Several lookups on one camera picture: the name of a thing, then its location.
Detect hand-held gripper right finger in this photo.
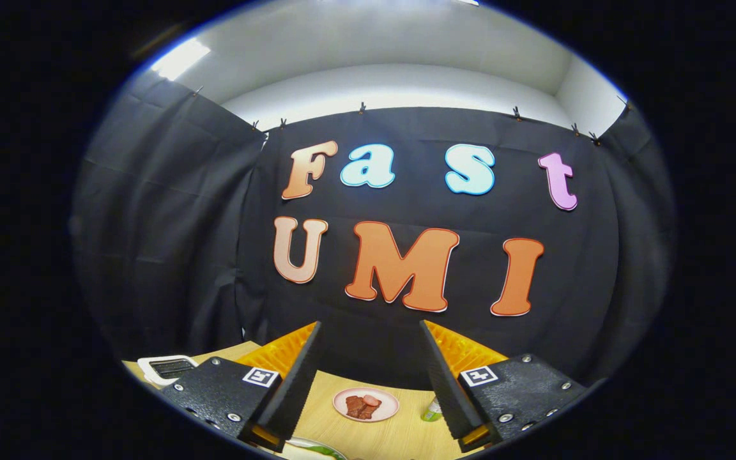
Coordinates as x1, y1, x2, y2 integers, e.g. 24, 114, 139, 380
419, 319, 590, 453

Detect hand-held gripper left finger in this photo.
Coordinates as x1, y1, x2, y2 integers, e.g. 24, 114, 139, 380
160, 321, 323, 453

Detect white round plate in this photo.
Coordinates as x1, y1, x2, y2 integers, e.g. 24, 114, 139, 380
280, 436, 350, 460

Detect pink plate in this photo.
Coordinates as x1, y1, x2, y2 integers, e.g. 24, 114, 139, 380
333, 387, 401, 423

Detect brown meat slices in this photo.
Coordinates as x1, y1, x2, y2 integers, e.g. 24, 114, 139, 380
345, 395, 381, 420

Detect cream white toaster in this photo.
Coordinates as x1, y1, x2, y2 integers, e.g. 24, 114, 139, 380
137, 355, 200, 388

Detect row of small cloth clips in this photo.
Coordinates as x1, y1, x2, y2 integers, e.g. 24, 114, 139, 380
192, 86, 631, 146

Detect ceiling light panel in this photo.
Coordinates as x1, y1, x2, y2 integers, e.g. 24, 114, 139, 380
149, 37, 212, 82

